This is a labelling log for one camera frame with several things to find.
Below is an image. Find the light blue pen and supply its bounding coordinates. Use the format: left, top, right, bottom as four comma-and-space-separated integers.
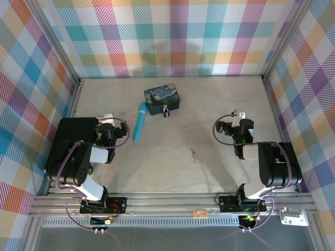
132, 101, 148, 143

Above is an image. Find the starry night tin box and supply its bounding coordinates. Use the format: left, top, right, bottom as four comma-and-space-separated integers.
143, 83, 182, 117

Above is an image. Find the black connector with green light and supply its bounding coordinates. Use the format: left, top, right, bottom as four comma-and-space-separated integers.
239, 215, 258, 229

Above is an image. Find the white plastic device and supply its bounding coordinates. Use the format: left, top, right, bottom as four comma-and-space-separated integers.
278, 207, 310, 227

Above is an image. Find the purple right wrist cable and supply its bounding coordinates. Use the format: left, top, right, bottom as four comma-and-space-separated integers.
214, 112, 293, 189

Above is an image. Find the purple wrist cable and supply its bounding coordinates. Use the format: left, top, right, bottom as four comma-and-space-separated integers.
214, 112, 293, 189
97, 117, 131, 150

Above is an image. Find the purple left wrist cable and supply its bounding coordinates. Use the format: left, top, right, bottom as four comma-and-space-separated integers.
97, 117, 131, 150

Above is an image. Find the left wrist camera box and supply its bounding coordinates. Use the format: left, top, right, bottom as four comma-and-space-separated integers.
103, 113, 116, 127

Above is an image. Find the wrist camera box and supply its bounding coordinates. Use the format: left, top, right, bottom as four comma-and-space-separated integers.
231, 109, 247, 128
103, 113, 116, 127

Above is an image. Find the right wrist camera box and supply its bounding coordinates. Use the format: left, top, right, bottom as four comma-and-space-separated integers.
231, 109, 247, 128

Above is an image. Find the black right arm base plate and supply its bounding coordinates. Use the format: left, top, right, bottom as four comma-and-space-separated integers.
218, 195, 268, 213

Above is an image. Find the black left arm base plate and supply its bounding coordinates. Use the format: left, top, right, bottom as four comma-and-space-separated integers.
79, 196, 128, 215

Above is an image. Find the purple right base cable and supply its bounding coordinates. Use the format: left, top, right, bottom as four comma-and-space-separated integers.
214, 192, 275, 232

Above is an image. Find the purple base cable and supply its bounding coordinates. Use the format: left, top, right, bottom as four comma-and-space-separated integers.
54, 141, 121, 232
214, 192, 275, 232

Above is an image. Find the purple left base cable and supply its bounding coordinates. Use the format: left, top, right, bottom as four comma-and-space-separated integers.
54, 141, 121, 232

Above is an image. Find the aluminium front frame rail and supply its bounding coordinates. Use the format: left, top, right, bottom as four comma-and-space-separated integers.
28, 192, 318, 218

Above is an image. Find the slotted grey cable duct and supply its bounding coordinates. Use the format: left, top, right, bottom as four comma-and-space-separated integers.
41, 217, 310, 229

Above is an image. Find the aluminium frame post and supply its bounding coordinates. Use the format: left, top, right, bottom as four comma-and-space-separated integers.
261, 0, 315, 82
33, 0, 81, 84

